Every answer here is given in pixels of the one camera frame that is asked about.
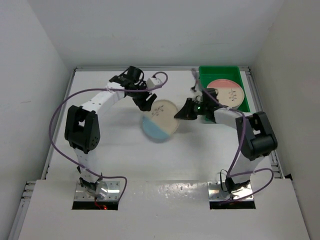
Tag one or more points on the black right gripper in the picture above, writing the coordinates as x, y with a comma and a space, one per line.
187, 112

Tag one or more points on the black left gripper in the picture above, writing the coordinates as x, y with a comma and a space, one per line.
143, 104

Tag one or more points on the blue and cream plate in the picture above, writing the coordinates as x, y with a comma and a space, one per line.
159, 124

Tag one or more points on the pink and cream plate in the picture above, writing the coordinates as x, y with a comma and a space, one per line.
229, 93

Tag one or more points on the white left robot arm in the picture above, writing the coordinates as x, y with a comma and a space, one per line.
82, 131

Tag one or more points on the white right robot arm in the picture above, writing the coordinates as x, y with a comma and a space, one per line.
256, 138

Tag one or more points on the green plastic bin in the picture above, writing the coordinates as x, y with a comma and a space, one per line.
220, 72

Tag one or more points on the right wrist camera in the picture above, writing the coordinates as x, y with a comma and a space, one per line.
197, 93

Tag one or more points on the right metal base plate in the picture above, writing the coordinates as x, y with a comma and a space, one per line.
216, 194

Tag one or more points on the metal base plate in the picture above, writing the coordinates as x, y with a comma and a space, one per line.
216, 194
107, 191

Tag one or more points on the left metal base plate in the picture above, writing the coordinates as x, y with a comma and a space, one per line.
107, 191

